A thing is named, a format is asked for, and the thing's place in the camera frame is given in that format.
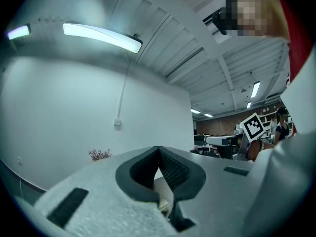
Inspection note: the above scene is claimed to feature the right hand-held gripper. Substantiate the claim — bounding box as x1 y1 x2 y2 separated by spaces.
236 112 267 161

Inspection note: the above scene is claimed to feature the black head-worn camera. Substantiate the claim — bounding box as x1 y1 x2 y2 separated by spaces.
211 7 239 36

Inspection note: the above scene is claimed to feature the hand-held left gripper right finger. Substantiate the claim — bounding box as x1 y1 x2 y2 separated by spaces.
158 145 259 233

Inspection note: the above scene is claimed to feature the white curved desk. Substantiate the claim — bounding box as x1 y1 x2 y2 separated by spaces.
152 176 174 208

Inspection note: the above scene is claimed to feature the long ceiling lamp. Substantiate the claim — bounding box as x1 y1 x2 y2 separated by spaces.
62 22 144 54

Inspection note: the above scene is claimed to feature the person's head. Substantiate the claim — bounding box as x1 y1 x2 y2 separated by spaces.
225 0 291 43

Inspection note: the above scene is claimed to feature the thin white floor cable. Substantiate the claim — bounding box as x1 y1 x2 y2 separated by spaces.
18 176 25 199

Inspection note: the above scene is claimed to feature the person's red shirt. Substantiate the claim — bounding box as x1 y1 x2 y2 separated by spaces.
279 0 316 83

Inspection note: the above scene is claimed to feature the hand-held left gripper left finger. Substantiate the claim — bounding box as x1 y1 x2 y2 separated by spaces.
34 145 179 237

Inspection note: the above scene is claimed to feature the white wall cable conduit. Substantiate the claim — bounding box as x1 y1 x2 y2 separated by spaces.
117 52 131 119

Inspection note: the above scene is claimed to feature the person's right hand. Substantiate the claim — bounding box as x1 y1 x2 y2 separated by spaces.
246 140 262 162

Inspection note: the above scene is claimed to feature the dried plant in white pot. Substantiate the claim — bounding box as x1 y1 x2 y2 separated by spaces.
88 148 113 162

